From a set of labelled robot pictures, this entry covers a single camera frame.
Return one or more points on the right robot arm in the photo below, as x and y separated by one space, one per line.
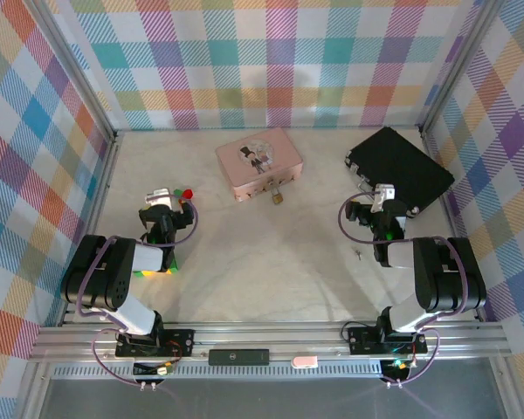
441 279

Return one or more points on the small silver key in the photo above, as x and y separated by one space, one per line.
357 252

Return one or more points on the pink tin box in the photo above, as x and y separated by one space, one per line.
262 161

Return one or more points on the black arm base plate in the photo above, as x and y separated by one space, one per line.
179 341
362 341

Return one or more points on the black hard case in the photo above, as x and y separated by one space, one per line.
401 166

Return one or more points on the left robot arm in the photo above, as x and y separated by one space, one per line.
113 270

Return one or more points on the small brass padlock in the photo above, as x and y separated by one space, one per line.
277 199

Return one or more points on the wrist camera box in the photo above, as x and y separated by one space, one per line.
161 195
382 196

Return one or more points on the aluminium frame rail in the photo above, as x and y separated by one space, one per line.
266 336

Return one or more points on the multicoloured puzzle cube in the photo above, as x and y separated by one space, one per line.
157 273

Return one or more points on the aluminium frame post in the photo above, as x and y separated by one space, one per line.
78 65
459 65

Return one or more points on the black rectangular device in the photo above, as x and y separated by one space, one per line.
239 357

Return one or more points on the pink white small item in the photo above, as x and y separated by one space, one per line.
305 361

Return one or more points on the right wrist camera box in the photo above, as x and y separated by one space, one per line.
382 196

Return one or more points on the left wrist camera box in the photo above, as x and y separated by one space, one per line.
161 195

